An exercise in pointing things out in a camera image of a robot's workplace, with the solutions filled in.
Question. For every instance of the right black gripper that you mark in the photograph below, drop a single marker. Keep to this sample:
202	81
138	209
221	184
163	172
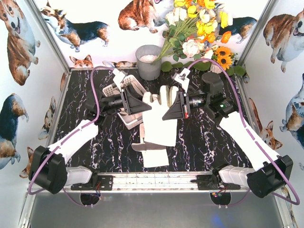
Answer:
184	103

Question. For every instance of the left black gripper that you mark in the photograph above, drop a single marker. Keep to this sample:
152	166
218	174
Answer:
125	100

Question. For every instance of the white perforated storage basket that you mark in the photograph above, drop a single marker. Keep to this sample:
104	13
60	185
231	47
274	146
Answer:
131	89

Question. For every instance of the white glove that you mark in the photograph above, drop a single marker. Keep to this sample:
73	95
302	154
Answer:
157	130

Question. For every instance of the grey-palm glove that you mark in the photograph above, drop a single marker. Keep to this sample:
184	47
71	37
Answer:
154	155

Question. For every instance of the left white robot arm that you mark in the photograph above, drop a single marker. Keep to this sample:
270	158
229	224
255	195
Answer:
49	165

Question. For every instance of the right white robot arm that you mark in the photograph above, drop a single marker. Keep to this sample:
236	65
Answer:
269	171

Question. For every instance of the grey metal bucket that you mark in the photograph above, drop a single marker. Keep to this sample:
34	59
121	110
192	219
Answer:
149	65

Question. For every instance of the sunflower pot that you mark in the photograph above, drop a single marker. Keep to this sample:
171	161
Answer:
225	57

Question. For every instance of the artificial flower bouquet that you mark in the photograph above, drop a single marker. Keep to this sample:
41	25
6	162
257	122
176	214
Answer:
193	29

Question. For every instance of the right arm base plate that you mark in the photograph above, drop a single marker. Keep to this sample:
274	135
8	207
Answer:
208	182

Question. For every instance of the aluminium front rail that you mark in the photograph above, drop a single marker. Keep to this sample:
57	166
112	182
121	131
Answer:
160	181

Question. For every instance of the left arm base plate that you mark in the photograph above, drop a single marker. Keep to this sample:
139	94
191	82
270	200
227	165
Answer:
99	182

